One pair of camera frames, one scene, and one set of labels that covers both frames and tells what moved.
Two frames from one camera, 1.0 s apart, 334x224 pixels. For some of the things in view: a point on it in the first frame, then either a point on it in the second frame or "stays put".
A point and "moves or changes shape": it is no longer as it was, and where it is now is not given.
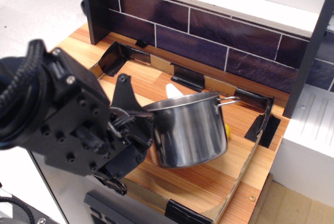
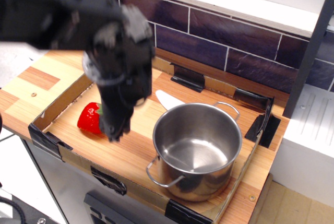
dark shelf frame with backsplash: (274, 30) stays put
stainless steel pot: (188, 129) moves or changes shape
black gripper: (79, 129) to (120, 58)
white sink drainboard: (306, 161) stays put
